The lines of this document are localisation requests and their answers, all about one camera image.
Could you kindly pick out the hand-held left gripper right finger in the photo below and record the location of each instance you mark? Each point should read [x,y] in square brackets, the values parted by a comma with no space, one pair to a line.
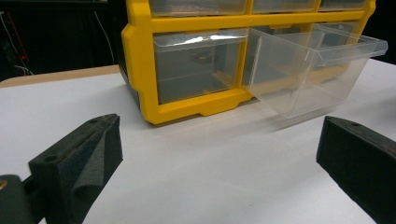
[361,161]

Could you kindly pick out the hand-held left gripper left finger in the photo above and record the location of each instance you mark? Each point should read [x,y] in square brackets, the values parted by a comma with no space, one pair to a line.
[71,168]

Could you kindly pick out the clear plastic drawer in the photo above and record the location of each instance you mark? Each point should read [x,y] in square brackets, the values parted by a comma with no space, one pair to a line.
[299,84]

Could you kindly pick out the yellow and black organizer cabinet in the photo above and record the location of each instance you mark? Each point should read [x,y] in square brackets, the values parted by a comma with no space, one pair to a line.
[193,109]

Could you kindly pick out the tan wooden board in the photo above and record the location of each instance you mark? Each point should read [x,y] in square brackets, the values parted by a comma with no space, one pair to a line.
[56,76]

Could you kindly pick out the grid of clear drawers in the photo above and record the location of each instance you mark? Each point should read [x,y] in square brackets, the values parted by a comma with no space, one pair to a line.
[193,71]

